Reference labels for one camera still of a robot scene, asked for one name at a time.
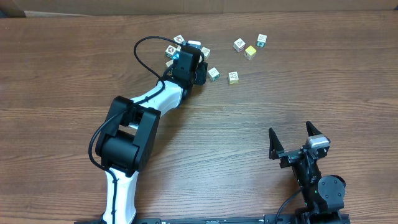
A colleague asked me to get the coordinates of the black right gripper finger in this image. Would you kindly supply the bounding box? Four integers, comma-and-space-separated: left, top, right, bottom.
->
305, 121, 322, 136
269, 128, 285, 160

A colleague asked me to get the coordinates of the wooden block green letter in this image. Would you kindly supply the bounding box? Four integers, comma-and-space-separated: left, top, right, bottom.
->
165, 60, 174, 68

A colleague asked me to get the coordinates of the wooden block soccer ball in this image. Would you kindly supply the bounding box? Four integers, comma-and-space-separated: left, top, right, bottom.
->
165, 45, 177, 58

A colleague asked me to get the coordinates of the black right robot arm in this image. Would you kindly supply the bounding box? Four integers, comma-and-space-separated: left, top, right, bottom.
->
269, 121, 350, 224

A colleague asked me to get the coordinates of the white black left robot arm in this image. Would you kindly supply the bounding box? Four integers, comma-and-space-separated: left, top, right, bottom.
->
89, 44, 207, 223

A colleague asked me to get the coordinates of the wooden block tan picture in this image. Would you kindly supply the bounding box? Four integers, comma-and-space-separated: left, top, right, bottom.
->
201, 47, 211, 60

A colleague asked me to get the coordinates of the wooden block green R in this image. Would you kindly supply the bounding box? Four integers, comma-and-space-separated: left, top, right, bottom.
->
208, 67, 220, 81

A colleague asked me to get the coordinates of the wooden block red picture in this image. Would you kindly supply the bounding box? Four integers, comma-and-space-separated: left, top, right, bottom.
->
174, 34, 185, 45

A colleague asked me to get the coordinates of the wooden block yellow side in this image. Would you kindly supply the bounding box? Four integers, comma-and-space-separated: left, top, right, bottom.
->
228, 72, 239, 85

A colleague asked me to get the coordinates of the wooden block red side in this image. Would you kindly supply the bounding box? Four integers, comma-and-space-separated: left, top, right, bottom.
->
233, 38, 246, 52

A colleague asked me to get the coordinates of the yellow top wooden block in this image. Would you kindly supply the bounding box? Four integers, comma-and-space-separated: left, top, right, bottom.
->
244, 45, 257, 60

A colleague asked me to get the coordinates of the wooden block green four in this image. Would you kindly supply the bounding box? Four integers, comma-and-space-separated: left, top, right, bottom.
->
256, 34, 267, 47

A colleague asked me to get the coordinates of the brown cardboard backdrop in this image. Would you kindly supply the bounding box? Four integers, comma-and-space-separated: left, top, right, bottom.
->
1, 0, 397, 17

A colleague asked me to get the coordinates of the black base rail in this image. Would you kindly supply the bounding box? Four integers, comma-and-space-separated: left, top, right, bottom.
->
73, 213, 351, 224

